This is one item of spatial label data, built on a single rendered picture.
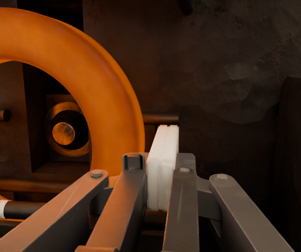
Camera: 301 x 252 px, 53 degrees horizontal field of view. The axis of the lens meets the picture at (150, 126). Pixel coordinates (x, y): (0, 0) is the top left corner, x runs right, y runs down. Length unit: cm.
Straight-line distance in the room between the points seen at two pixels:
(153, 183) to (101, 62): 8
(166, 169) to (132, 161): 2
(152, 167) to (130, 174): 1
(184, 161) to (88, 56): 9
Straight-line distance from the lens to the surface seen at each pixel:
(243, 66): 27
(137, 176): 15
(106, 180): 15
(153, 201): 17
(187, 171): 15
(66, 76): 20
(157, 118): 26
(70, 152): 34
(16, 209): 23
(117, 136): 20
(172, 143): 19
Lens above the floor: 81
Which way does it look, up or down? 12 degrees down
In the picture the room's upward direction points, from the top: straight up
